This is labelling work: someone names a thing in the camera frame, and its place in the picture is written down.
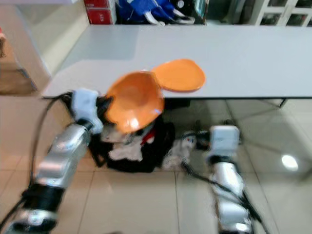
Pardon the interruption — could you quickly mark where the orange plastic bowl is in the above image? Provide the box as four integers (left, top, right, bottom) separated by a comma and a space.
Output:
105, 71, 164, 134

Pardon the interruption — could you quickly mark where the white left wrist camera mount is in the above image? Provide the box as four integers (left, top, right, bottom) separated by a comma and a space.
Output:
71, 88, 103, 135

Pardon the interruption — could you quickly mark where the white patterned cloth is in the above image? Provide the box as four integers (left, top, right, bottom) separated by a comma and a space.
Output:
163, 134, 196, 169

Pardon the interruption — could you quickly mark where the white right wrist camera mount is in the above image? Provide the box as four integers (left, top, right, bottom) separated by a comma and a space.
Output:
208, 125, 241, 159

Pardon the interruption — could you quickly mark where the orange plastic plate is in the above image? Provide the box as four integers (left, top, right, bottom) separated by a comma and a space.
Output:
151, 58, 206, 94

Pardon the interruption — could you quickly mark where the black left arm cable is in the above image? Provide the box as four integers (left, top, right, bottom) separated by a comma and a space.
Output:
0, 94, 75, 234

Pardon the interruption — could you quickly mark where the black garment pile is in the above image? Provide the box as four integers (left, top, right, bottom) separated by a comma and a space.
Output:
90, 120, 176, 174

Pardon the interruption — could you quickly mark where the blue bag with white straps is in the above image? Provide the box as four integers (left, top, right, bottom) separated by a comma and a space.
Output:
116, 0, 196, 25

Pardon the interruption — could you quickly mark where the glass door cabinet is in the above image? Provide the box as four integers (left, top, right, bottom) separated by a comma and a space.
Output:
204, 0, 312, 28

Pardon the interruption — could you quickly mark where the red cardboard box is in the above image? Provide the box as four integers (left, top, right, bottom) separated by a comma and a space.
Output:
83, 0, 111, 10
86, 9, 117, 25

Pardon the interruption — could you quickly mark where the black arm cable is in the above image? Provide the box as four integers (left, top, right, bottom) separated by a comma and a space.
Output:
179, 158, 270, 234
0, 94, 75, 234

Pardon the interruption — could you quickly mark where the beige crumpled cloth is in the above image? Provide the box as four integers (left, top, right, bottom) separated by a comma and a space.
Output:
109, 138, 145, 162

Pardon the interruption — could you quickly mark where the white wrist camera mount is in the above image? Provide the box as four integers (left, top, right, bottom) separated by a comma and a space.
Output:
208, 125, 241, 159
71, 88, 103, 135

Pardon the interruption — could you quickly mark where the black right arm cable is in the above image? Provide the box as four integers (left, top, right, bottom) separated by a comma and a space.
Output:
179, 158, 270, 234

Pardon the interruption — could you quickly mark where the white counter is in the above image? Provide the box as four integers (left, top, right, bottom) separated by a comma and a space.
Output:
0, 0, 87, 81

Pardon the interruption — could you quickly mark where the red cloth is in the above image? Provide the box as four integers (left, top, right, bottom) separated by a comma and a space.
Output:
140, 132, 153, 146

